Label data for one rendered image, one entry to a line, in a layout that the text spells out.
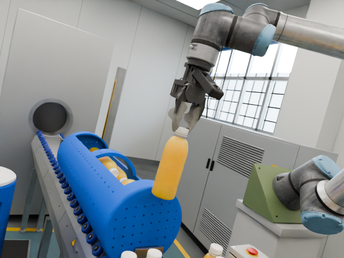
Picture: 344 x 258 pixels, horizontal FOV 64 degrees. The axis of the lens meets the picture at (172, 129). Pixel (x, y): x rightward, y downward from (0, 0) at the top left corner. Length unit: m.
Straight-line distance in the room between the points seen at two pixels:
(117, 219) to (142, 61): 5.47
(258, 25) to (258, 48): 0.06
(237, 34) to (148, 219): 0.63
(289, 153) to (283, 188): 1.02
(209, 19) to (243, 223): 1.06
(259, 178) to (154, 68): 5.11
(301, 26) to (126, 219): 0.79
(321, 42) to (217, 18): 0.34
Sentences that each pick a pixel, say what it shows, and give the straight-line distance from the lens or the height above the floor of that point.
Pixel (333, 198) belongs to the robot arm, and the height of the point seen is 1.31.
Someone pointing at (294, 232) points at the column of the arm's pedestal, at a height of 1.09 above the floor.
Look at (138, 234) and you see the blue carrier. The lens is 0.95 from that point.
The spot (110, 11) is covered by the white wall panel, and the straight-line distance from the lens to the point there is 6.17.
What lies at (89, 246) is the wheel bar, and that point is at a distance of 1.12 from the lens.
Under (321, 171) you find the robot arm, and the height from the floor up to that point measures 1.38.
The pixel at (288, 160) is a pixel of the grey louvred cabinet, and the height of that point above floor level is 1.30.
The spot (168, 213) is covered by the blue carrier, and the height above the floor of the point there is 1.14.
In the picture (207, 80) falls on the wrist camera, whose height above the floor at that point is 1.59.
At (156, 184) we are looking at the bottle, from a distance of 0.81.
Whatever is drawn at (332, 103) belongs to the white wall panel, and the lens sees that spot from 3.60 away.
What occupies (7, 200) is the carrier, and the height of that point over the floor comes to 0.95.
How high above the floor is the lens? 1.50
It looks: 5 degrees down
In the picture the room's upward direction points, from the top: 14 degrees clockwise
